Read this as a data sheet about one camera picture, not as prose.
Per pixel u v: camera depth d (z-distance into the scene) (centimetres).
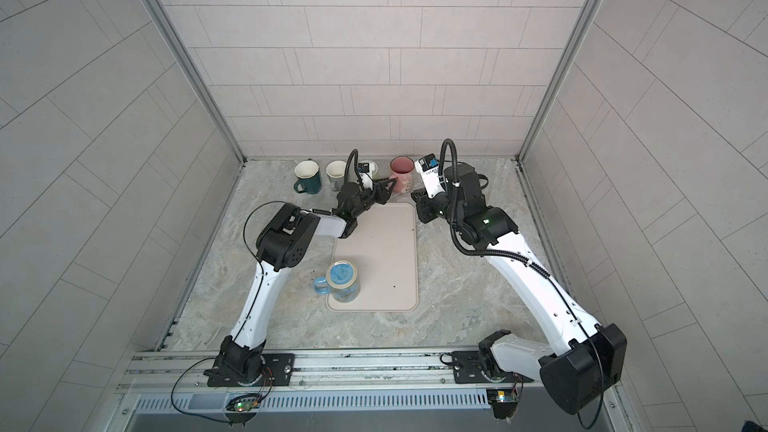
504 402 68
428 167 61
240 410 64
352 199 83
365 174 88
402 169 105
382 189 91
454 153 51
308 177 97
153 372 71
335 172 102
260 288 61
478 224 50
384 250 92
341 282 74
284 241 62
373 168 91
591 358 37
